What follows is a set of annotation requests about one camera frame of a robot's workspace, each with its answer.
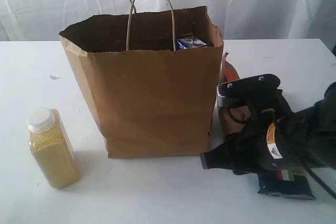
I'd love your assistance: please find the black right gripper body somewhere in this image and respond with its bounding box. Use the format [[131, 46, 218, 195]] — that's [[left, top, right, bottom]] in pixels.
[[223, 74, 307, 173]]

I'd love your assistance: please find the spaghetti packet with Italian flag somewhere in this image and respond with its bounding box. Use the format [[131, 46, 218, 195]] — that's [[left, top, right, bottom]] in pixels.
[[256, 87, 317, 200]]

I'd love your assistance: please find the blue and white milk carton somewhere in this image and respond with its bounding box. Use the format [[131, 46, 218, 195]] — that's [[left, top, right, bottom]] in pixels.
[[176, 35, 208, 50]]

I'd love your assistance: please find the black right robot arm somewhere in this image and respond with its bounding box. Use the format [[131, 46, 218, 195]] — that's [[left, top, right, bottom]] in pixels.
[[201, 74, 335, 174]]

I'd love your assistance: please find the brown paper shopping bag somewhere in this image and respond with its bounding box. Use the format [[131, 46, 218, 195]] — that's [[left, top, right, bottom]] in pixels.
[[59, 6, 224, 158]]

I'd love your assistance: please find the brown pouch with orange label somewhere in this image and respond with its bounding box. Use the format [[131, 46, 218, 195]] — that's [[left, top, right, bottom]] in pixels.
[[217, 52, 251, 138]]

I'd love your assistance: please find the millet bottle with white cap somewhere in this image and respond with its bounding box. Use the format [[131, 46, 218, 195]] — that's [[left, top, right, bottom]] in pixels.
[[27, 108, 80, 189]]

